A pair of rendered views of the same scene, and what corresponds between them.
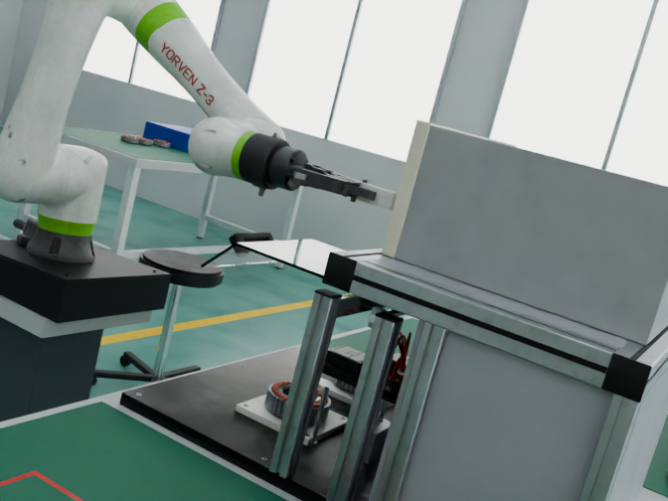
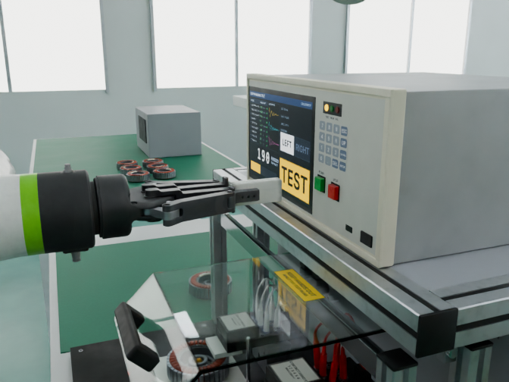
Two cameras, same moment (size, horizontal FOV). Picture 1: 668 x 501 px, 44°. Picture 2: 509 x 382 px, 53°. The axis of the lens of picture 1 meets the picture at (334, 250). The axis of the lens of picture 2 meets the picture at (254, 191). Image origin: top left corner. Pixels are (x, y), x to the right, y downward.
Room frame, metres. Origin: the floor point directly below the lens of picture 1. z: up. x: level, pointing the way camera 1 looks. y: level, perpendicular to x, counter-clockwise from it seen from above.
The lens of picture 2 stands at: (0.95, 0.44, 1.36)
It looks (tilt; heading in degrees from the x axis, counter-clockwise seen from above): 15 degrees down; 311
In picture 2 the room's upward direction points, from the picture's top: straight up
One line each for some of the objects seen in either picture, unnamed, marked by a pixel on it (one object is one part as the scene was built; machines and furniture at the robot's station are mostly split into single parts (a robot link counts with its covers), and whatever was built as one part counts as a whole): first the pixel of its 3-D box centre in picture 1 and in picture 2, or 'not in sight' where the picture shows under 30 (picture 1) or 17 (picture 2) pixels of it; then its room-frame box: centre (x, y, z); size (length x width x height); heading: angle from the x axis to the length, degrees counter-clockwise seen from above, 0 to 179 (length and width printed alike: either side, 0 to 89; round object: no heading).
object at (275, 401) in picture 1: (297, 402); not in sight; (1.37, -0.01, 0.80); 0.11 x 0.11 x 0.04
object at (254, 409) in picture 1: (294, 415); not in sight; (1.37, -0.01, 0.78); 0.15 x 0.15 x 0.01; 63
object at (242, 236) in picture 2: (411, 292); (276, 267); (1.43, -0.15, 1.03); 0.62 x 0.01 x 0.03; 153
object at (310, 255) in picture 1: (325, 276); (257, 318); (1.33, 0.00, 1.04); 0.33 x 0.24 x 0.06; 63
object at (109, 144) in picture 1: (173, 205); not in sight; (5.51, 1.13, 0.38); 1.90 x 0.90 x 0.75; 153
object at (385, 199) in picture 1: (377, 196); (256, 192); (1.38, -0.05, 1.18); 0.07 x 0.01 x 0.03; 63
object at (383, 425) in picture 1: (369, 436); not in sight; (1.30, -0.13, 0.80); 0.08 x 0.05 x 0.06; 153
